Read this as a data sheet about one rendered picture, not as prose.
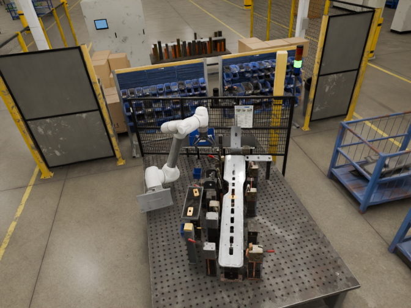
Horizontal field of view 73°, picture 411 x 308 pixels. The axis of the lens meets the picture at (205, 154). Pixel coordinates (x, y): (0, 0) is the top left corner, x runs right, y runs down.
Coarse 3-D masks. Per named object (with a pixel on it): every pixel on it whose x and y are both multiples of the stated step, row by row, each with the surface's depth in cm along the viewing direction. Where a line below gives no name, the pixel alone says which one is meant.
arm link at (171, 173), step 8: (176, 120) 275; (176, 136) 280; (184, 136) 282; (176, 144) 286; (176, 152) 291; (168, 160) 298; (176, 160) 298; (168, 168) 300; (176, 168) 305; (168, 176) 301; (176, 176) 309
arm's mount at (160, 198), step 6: (150, 192) 281; (156, 192) 283; (162, 192) 286; (168, 192) 288; (138, 198) 281; (144, 198) 283; (150, 198) 285; (156, 198) 287; (162, 198) 289; (168, 198) 292; (144, 204) 288; (150, 204) 290; (156, 204) 292; (162, 204) 294; (168, 204) 297; (144, 210) 293; (150, 210) 294
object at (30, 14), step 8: (24, 0) 485; (24, 8) 491; (32, 8) 500; (32, 16) 501; (32, 24) 508; (32, 32) 515; (40, 32) 518; (40, 40) 525; (40, 48) 532; (48, 48) 544
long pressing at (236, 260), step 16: (224, 160) 307; (240, 160) 305; (224, 176) 285; (240, 176) 284; (240, 192) 265; (224, 208) 250; (240, 208) 249; (224, 224) 235; (240, 224) 234; (224, 240) 223; (240, 240) 222; (224, 256) 211; (240, 256) 210
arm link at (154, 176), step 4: (148, 168) 296; (152, 168) 295; (156, 168) 298; (148, 172) 293; (152, 172) 293; (156, 172) 295; (160, 172) 298; (148, 176) 292; (152, 176) 292; (156, 176) 293; (160, 176) 296; (164, 176) 299; (148, 180) 292; (152, 180) 291; (156, 180) 292; (160, 180) 296; (164, 180) 301; (148, 184) 292; (152, 184) 291; (156, 184) 292; (160, 184) 296
